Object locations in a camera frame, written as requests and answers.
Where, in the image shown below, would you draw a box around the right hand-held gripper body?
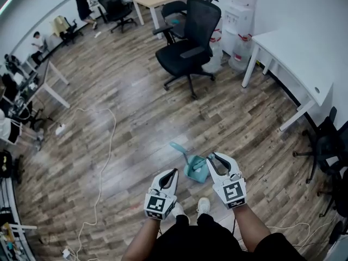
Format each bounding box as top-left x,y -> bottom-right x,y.
213,176 -> 247,209

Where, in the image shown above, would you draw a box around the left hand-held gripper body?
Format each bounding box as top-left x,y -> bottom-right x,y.
143,189 -> 177,222

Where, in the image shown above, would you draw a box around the person's left forearm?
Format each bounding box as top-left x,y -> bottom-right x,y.
123,217 -> 161,261

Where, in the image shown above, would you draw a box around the person's right forearm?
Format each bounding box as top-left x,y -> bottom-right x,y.
233,204 -> 271,252

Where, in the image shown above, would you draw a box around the teal dustpan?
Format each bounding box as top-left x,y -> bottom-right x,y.
169,141 -> 210,184

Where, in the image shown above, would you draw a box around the person's left white shoe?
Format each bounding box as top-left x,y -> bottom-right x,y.
171,202 -> 187,217

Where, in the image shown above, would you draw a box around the person's white shoe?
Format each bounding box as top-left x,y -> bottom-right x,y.
196,197 -> 210,214
171,202 -> 187,217

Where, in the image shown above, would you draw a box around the person's right white shoe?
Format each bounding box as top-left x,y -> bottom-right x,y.
196,197 -> 210,214

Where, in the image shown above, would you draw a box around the person's black clothes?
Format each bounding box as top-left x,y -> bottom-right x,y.
119,213 -> 308,261

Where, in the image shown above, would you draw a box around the black floor stand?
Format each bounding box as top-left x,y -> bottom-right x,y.
327,221 -> 345,245

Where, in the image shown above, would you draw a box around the black mesh headrest office chair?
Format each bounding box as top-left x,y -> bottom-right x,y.
152,0 -> 222,100

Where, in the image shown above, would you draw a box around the dark desk with white legs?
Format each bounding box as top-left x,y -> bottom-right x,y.
20,58 -> 71,109

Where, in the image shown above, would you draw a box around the white shelving rack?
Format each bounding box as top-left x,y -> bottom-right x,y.
0,178 -> 38,261

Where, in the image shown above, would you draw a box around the white water dispenser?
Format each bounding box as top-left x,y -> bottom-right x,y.
221,4 -> 253,57

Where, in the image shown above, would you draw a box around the black armrest chair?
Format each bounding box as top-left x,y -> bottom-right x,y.
161,1 -> 188,40

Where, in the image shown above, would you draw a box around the pale yellow cloth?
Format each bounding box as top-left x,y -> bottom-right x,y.
50,15 -> 69,38

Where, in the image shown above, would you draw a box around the ceiling light strip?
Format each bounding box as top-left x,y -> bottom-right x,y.
0,0 -> 14,16

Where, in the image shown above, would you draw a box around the long white cable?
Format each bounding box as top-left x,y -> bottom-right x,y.
58,107 -> 117,261

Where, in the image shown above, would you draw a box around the thin white cable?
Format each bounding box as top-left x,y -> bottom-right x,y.
265,213 -> 338,248

